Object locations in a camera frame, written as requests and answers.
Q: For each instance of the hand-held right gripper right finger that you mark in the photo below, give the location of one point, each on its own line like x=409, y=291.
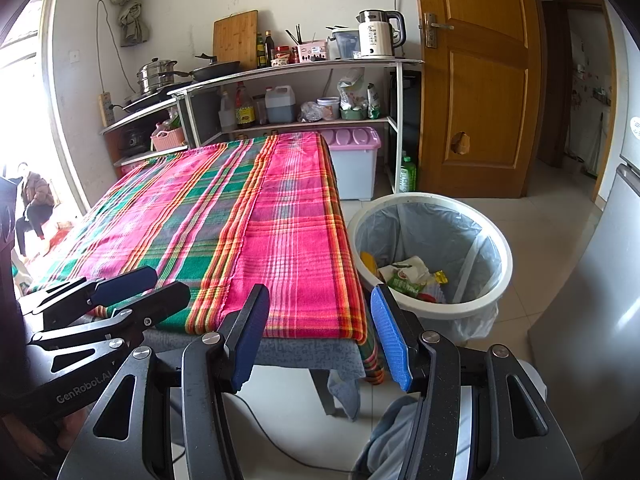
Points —
x=392, y=340

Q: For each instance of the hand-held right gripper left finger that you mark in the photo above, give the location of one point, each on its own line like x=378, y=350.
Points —
x=247, y=340

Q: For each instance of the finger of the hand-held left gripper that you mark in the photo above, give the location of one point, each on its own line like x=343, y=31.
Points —
x=125, y=282
x=160, y=302

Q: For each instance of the translucent bin liner bag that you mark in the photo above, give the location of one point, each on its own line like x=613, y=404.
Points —
x=440, y=230

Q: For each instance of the white round bin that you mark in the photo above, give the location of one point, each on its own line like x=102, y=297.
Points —
x=500, y=255

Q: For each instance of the person's left hand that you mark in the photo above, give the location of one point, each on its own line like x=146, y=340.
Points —
x=72, y=425

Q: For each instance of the blue denim clothing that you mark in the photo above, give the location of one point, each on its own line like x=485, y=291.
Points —
x=390, y=440

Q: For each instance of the pink green plaid blanket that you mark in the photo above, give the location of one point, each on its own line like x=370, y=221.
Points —
x=280, y=240

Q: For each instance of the pink cardboard carton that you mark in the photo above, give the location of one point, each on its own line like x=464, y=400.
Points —
x=135, y=161

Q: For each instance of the dark rice cooker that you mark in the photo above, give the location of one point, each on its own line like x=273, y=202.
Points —
x=134, y=141

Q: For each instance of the pink plastic basket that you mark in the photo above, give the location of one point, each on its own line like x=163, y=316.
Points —
x=169, y=141

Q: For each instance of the green plastic bottle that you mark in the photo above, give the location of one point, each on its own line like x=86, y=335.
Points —
x=407, y=175

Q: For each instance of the low white metal shelf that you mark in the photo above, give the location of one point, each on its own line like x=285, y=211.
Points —
x=135, y=116

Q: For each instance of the white power strip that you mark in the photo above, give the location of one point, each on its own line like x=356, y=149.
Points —
x=105, y=110

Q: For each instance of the pink lid storage box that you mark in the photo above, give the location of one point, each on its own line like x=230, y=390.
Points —
x=352, y=165

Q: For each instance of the black induction cooker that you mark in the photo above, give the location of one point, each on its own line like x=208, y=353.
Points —
x=147, y=102

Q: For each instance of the clear plastic bottle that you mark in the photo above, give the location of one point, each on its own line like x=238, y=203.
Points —
x=227, y=115

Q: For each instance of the steel steamer pot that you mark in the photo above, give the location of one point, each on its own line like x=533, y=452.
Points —
x=156, y=77

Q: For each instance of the yellow label oil bottle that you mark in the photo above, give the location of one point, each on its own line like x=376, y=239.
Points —
x=245, y=110

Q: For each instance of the grey refrigerator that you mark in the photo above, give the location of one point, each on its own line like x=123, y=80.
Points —
x=600, y=285

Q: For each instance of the dark glass jar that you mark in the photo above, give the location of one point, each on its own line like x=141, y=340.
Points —
x=259, y=111

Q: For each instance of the green plastic basin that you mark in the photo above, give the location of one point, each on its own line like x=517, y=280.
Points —
x=353, y=114

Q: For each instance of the white jerrycan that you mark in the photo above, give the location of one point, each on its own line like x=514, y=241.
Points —
x=280, y=107

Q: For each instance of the black frying pan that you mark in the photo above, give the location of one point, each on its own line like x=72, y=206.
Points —
x=217, y=70

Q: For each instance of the clear plastic bag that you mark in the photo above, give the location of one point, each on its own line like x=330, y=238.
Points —
x=310, y=112

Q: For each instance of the green white packet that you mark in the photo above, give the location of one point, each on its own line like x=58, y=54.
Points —
x=373, y=101

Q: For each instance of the white plastic tub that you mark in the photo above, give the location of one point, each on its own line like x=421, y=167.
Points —
x=328, y=109

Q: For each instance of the wooden door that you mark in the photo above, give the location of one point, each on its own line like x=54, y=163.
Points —
x=475, y=110

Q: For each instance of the white plastic bag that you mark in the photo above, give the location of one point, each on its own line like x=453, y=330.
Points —
x=351, y=87

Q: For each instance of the dark sauce bottle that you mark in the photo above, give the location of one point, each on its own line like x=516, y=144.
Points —
x=270, y=50
x=261, y=55

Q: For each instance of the khaki hanging cloth bag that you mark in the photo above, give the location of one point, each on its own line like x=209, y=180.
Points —
x=130, y=15

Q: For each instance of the small patterned bowl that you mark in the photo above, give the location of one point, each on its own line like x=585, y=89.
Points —
x=281, y=61

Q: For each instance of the wooden cutting board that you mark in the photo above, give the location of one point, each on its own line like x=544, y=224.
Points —
x=235, y=35

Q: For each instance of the tall white metal shelf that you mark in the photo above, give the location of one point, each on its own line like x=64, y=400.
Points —
x=300, y=66

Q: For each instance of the pink utensil holder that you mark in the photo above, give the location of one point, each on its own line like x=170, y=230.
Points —
x=313, y=53

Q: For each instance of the clear plastic jug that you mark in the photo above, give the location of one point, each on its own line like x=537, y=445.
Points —
x=345, y=45

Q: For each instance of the dark chopsticks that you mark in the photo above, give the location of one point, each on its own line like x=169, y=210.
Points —
x=297, y=35

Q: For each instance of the white electric kettle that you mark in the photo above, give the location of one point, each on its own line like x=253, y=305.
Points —
x=375, y=37

